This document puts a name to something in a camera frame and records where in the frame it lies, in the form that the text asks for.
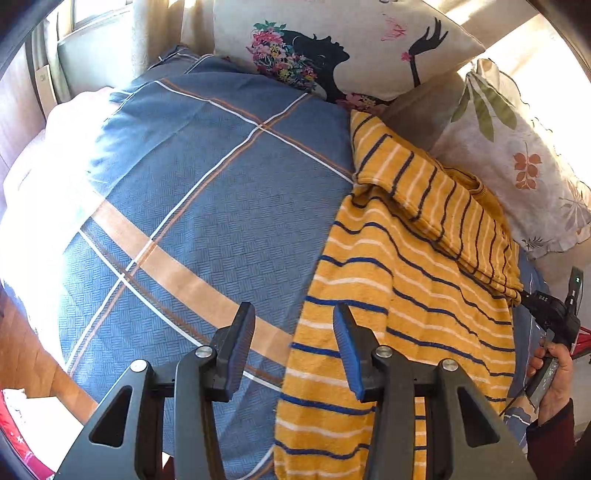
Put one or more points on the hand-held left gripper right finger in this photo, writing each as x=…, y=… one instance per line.
x=347, y=344

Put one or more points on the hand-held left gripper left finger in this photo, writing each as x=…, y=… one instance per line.
x=241, y=341

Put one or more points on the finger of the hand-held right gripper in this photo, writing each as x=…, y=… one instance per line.
x=535, y=302

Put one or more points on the yellow striped shirt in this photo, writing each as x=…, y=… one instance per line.
x=415, y=304

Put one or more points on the person's right forearm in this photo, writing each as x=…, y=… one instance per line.
x=551, y=434

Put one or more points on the person's right hand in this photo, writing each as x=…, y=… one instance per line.
x=559, y=383

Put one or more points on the leaf print pillow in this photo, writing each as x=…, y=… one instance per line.
x=521, y=157

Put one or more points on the blue plaid bed sheet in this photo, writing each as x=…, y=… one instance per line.
x=221, y=194

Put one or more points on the grey cushion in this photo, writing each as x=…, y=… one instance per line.
x=418, y=108

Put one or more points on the red patterned cloth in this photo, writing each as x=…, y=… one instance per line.
x=21, y=438

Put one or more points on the silhouette and flowers print pillow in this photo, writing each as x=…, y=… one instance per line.
x=332, y=46

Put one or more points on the pale curtain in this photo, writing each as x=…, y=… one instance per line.
x=51, y=60

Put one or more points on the window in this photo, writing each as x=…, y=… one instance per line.
x=92, y=14

